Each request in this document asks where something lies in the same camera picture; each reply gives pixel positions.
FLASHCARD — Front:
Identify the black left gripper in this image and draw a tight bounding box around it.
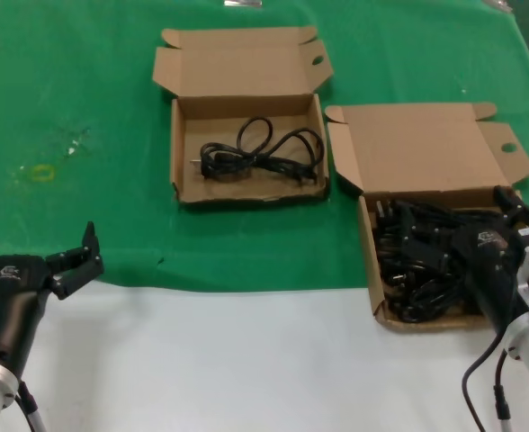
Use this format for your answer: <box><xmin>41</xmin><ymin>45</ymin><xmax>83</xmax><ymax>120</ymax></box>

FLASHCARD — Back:
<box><xmin>0</xmin><ymin>219</ymin><xmax>105</xmax><ymax>375</ymax></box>

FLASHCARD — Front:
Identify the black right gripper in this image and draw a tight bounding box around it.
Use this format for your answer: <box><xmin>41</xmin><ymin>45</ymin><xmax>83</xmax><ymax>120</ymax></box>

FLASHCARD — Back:
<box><xmin>398</xmin><ymin>184</ymin><xmax>529</xmax><ymax>338</ymax></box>

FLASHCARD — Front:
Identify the cardboard box with open lid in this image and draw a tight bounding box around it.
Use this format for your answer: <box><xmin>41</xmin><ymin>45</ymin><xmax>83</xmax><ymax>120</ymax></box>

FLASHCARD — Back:
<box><xmin>325</xmin><ymin>102</ymin><xmax>529</xmax><ymax>335</ymax></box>

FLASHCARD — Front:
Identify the cardboard box with torn rim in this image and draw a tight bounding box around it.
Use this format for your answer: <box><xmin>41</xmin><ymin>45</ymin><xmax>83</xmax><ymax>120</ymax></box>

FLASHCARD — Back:
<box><xmin>151</xmin><ymin>25</ymin><xmax>336</xmax><ymax>207</ymax></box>

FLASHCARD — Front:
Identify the yellow rubber band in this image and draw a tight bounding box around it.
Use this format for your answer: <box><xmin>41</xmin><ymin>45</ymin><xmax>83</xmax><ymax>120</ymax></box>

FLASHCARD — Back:
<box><xmin>29</xmin><ymin>164</ymin><xmax>57</xmax><ymax>183</ymax></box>

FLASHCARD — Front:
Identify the green table cloth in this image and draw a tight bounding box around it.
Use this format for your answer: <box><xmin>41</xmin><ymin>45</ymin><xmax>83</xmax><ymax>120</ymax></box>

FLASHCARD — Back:
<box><xmin>0</xmin><ymin>0</ymin><xmax>529</xmax><ymax>293</ymax></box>

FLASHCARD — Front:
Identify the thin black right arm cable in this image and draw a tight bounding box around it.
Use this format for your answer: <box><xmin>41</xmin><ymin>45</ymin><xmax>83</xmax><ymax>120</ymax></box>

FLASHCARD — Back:
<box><xmin>461</xmin><ymin>333</ymin><xmax>505</xmax><ymax>432</ymax></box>

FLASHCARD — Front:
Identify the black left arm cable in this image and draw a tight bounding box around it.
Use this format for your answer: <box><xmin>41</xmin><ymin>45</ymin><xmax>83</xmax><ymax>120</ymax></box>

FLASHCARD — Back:
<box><xmin>15</xmin><ymin>380</ymin><xmax>49</xmax><ymax>432</ymax></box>

